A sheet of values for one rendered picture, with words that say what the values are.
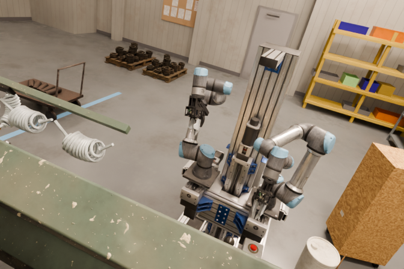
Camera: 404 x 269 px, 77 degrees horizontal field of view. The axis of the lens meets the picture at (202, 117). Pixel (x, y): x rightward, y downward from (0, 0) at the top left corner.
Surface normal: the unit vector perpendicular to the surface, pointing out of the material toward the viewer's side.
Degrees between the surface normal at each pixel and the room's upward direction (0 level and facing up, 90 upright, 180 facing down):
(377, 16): 90
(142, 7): 90
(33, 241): 36
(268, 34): 90
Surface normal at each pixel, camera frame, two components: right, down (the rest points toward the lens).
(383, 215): -0.14, 0.42
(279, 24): -0.40, 0.34
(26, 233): -0.05, -0.49
